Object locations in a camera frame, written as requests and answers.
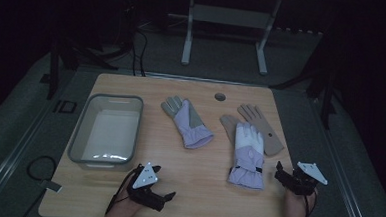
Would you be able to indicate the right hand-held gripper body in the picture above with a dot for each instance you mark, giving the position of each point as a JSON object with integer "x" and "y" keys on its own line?
{"x": 302, "y": 182}

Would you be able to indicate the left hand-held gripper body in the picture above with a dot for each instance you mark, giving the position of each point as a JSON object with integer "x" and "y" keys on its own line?
{"x": 145, "y": 176}

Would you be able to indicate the purple and white glove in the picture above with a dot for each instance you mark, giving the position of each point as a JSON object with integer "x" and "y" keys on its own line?
{"x": 248, "y": 154}

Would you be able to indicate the purple glove with grey palm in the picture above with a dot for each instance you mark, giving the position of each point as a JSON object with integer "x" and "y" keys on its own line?
{"x": 188, "y": 123}

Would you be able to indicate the grey plastic bin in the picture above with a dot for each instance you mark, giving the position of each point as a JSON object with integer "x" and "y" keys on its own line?
{"x": 108, "y": 134}

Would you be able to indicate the person's right hand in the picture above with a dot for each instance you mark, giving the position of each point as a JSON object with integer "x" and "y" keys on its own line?
{"x": 294, "y": 204}

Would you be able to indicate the person's left hand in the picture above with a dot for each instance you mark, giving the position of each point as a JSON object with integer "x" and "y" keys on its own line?
{"x": 124, "y": 205}

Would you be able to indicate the tan glove with dark button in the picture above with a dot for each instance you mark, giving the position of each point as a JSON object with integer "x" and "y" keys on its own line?
{"x": 263, "y": 130}

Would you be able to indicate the black stand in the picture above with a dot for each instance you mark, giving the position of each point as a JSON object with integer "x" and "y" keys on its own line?
{"x": 54, "y": 71}
{"x": 327, "y": 95}

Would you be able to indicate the grey tape piece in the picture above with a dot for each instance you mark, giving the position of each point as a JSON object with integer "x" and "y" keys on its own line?
{"x": 50, "y": 185}

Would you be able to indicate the white metal stand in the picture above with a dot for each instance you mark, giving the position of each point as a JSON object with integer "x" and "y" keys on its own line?
{"x": 231, "y": 17}

